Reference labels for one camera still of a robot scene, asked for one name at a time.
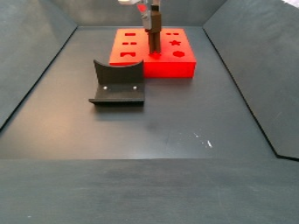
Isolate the red shape sorter block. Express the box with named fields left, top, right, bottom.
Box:
left=108, top=28, right=196, bottom=78

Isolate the white red gripper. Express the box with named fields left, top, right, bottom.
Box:
left=117, top=0, right=160, bottom=30

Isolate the brown three prong peg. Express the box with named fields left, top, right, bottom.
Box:
left=146, top=10, right=161, bottom=54

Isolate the black curved holder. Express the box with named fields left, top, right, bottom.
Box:
left=88, top=60, right=145, bottom=105

